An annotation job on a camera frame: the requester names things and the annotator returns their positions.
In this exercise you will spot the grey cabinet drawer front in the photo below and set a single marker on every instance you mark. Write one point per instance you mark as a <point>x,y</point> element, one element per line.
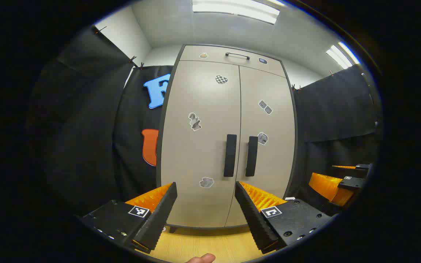
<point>214,63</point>

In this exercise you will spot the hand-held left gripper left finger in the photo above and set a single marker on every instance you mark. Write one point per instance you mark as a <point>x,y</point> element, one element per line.
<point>159,219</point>

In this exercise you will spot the black backdrop cloth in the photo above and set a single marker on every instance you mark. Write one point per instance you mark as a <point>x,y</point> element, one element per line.
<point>331,109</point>
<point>79,128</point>

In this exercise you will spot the wide ceiling light panel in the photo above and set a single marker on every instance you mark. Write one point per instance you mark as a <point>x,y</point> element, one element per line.
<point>236,10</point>

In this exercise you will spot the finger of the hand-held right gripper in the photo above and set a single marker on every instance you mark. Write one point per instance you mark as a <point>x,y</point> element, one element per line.
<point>327,186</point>
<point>363,167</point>

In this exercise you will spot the narrow ceiling light panel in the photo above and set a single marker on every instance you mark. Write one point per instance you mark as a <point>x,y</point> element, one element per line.
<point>340,55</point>

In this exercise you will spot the grey double-door shoe cabinet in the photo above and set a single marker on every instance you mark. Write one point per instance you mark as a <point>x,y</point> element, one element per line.
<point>232,51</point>

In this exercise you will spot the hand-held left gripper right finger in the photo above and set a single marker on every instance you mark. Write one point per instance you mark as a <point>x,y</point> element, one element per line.
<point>254,219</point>

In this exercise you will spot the grey cabinet door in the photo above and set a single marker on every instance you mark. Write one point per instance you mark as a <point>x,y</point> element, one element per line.
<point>272,164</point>
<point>196,153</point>

